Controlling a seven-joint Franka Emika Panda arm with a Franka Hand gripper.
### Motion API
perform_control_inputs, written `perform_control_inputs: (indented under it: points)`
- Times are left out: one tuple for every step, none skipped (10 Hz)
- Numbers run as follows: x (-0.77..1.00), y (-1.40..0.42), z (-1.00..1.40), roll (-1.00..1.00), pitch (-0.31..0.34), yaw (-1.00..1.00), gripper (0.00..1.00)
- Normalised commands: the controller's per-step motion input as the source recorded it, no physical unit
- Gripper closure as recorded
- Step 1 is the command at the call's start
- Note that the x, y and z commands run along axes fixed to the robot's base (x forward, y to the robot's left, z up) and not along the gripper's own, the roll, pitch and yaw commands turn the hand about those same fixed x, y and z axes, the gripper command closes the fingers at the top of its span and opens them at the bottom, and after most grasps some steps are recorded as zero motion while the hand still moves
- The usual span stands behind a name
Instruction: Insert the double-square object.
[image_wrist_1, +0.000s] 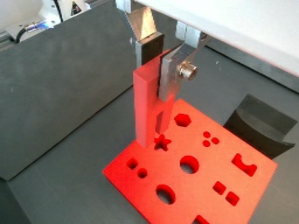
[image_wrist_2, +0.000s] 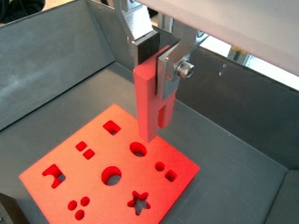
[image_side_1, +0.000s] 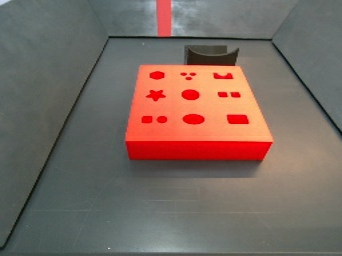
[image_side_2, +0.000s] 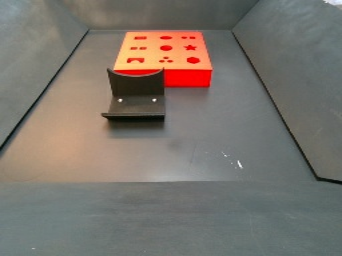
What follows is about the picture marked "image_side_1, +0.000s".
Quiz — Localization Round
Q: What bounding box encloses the red vertical tape strip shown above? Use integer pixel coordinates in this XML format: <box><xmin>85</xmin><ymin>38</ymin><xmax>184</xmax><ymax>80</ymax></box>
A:
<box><xmin>156</xmin><ymin>0</ymin><xmax>172</xmax><ymax>37</ymax></box>

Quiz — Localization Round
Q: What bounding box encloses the dark grey curved foam holder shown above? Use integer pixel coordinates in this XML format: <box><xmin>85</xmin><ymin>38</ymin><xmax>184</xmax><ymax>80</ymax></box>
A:
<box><xmin>184</xmin><ymin>45</ymin><xmax>239</xmax><ymax>66</ymax></box>

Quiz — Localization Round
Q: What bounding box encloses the red shape-sorting block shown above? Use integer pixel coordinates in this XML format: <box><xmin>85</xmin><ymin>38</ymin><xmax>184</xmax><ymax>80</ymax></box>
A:
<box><xmin>125</xmin><ymin>65</ymin><xmax>272</xmax><ymax>160</ymax></box>

